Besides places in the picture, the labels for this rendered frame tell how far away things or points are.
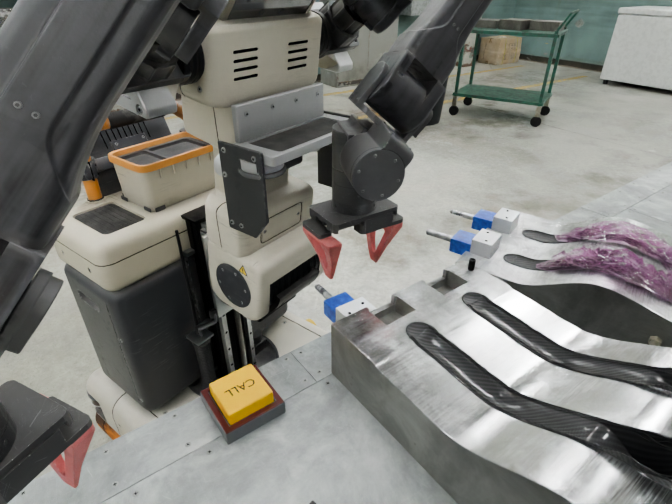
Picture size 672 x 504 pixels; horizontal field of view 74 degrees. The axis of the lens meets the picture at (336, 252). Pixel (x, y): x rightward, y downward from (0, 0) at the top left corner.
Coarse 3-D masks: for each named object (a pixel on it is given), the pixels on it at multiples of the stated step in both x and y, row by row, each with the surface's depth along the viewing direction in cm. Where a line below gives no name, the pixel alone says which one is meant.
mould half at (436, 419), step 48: (432, 288) 64; (480, 288) 64; (336, 336) 57; (384, 336) 55; (480, 336) 56; (576, 336) 56; (384, 384) 51; (432, 384) 50; (528, 384) 50; (576, 384) 48; (624, 384) 45; (432, 432) 46; (480, 432) 44; (528, 432) 42; (480, 480) 42; (528, 480) 37; (576, 480) 35; (624, 480) 35
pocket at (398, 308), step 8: (392, 296) 63; (392, 304) 63; (400, 304) 62; (408, 304) 61; (376, 312) 62; (384, 312) 63; (392, 312) 64; (400, 312) 63; (408, 312) 62; (384, 320) 62; (392, 320) 62
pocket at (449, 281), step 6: (444, 270) 68; (444, 276) 69; (450, 276) 68; (456, 276) 67; (432, 282) 68; (438, 282) 68; (444, 282) 69; (450, 282) 68; (456, 282) 67; (462, 282) 66; (438, 288) 69; (444, 288) 69; (450, 288) 69; (444, 294) 67
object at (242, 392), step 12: (240, 372) 57; (252, 372) 57; (216, 384) 56; (228, 384) 56; (240, 384) 56; (252, 384) 56; (264, 384) 56; (216, 396) 54; (228, 396) 54; (240, 396) 54; (252, 396) 54; (264, 396) 54; (228, 408) 53; (240, 408) 53; (252, 408) 54; (228, 420) 53
